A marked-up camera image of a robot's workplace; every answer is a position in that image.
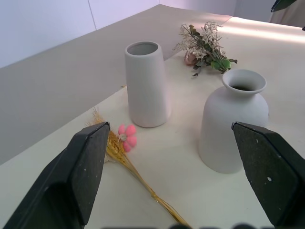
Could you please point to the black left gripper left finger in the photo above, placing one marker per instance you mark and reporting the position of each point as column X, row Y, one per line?
column 71, row 176

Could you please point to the white flared-neck vase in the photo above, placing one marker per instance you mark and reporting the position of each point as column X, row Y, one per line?
column 226, row 119

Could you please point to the tall white tapered vase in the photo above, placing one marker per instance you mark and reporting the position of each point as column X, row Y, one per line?
column 146, row 88

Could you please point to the yellow wheat and pink flower bunch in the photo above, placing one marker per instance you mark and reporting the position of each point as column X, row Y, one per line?
column 126, row 152

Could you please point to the dried green and white bouquet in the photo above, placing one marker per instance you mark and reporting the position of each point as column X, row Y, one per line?
column 205, row 47

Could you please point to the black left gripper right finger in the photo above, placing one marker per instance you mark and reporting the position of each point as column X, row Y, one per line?
column 269, row 171

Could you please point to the beige curtain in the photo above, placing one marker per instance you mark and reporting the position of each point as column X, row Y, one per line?
column 289, row 13

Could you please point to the dark object at curtain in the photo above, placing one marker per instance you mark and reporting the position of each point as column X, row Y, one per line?
column 281, row 4

